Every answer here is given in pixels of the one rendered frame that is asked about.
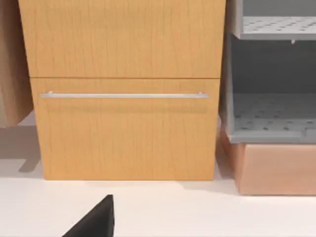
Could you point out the salmon-coloured box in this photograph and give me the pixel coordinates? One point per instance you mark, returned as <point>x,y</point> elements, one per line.
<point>274,168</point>

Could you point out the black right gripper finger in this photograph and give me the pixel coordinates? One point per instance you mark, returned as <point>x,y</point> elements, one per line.
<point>98,219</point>

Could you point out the grey pierced shelf cabinet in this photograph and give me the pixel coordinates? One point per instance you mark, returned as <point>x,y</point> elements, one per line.
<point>271,81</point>

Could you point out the plain wooden drawer front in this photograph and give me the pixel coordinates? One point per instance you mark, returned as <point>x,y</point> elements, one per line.
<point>121,37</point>

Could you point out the pale wooden cupboard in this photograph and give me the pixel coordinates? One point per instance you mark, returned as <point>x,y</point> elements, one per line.
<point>12,66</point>

